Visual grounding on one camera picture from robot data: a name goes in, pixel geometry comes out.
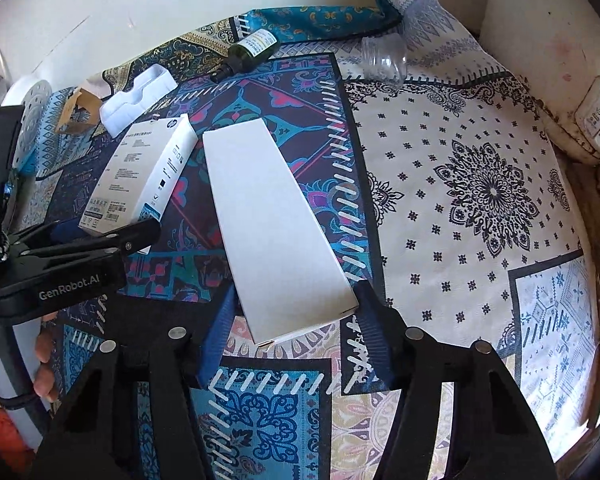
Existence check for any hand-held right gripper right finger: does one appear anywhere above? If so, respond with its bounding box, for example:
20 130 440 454
354 279 559 480

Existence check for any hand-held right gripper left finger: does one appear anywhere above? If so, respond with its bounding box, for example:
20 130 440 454
34 286 242 480

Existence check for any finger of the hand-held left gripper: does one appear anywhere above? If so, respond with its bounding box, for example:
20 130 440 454
9 217 162 264

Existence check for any printed white box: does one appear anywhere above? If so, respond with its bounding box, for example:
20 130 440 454
77 112 199 237

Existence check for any long white box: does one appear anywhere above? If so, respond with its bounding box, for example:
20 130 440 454
201 118 360 346

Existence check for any person's left hand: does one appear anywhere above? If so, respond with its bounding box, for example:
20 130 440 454
0 311 61 406

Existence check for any blue patterned tablecloth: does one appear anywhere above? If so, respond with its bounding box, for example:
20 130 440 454
9 0 600 480

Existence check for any white plastic tray insert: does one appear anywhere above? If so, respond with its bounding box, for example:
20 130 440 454
99 63 179 137

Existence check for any brown cardboard piece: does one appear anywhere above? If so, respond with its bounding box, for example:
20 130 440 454
54 87 112 136

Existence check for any white perforated disc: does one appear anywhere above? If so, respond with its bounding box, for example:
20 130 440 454
2 77 56 167

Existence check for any person's orange garment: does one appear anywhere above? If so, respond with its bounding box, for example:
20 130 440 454
0 400 47 477

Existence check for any green glass bottle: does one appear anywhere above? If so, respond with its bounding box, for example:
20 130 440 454
209 29 281 84

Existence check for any clear plastic jar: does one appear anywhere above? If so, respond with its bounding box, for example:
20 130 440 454
360 34 409 81

